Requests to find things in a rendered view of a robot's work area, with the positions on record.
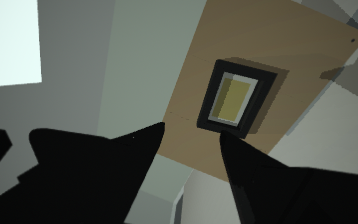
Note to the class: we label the black picture frame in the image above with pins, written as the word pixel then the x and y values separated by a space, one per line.
pixel 234 97

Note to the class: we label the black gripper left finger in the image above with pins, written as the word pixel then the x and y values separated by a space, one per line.
pixel 120 164

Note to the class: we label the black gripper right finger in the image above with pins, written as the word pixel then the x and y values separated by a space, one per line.
pixel 267 191

